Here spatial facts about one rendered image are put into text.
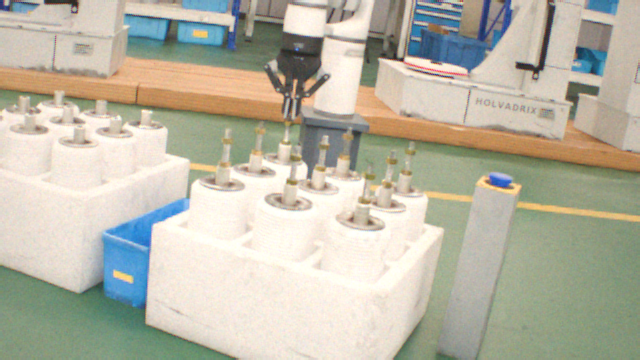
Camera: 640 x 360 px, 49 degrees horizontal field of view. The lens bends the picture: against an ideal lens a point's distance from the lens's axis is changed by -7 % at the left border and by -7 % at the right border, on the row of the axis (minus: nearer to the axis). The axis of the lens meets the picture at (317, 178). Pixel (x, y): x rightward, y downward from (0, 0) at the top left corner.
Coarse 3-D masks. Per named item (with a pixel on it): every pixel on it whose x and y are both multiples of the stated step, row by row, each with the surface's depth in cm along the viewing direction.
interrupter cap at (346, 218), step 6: (336, 216) 111; (342, 216) 112; (348, 216) 113; (372, 216) 114; (342, 222) 109; (348, 222) 110; (372, 222) 112; (378, 222) 112; (354, 228) 108; (360, 228) 108; (366, 228) 108; (372, 228) 109; (378, 228) 109
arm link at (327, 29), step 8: (288, 8) 133; (296, 8) 131; (304, 8) 130; (312, 8) 130; (320, 8) 131; (288, 16) 132; (296, 16) 131; (304, 16) 131; (312, 16) 131; (320, 16) 132; (288, 24) 132; (296, 24) 131; (304, 24) 131; (312, 24) 131; (320, 24) 132; (328, 24) 139; (288, 32) 132; (296, 32) 131; (304, 32) 131; (312, 32) 132; (320, 32) 133; (328, 32) 139
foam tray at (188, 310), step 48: (192, 240) 114; (240, 240) 117; (432, 240) 131; (192, 288) 116; (240, 288) 113; (288, 288) 110; (336, 288) 107; (384, 288) 107; (192, 336) 118; (240, 336) 114; (288, 336) 111; (336, 336) 108; (384, 336) 111
